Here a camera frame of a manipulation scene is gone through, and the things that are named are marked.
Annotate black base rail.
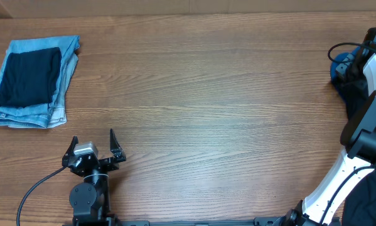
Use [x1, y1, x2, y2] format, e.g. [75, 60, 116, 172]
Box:
[62, 216, 342, 226]

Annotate black t-shirt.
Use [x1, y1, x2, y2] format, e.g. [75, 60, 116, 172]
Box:
[332, 80, 376, 226]

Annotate folded dark navy shirt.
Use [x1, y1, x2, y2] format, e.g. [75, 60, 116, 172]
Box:
[0, 47, 62, 107]

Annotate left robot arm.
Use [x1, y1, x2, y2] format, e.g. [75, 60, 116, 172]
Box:
[62, 129, 126, 226]

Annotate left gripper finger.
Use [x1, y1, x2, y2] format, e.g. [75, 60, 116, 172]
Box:
[62, 136, 78, 166]
[110, 129, 126, 163]

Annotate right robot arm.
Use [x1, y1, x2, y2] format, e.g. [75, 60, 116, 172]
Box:
[271, 27, 376, 225]

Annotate folded light blue jeans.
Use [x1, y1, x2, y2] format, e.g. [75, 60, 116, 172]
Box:
[0, 35, 80, 129]

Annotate blue t-shirt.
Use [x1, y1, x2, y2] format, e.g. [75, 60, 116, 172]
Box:
[330, 47, 360, 83]

